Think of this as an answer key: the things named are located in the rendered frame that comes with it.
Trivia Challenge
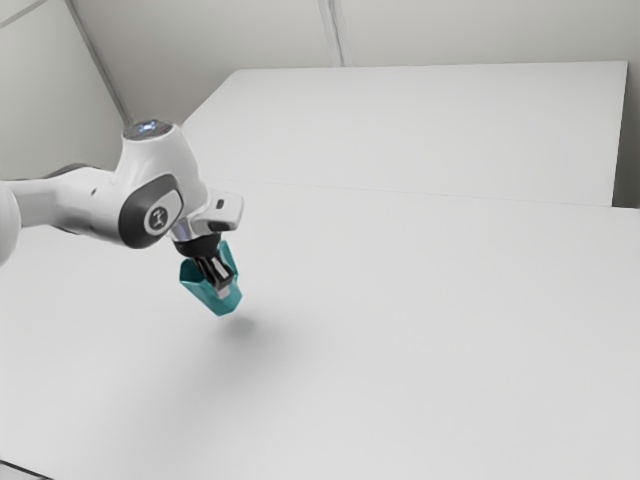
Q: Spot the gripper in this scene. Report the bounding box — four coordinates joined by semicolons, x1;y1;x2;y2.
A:
172;234;235;298

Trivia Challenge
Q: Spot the teal faceted mug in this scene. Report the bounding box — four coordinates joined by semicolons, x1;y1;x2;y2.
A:
179;239;245;318

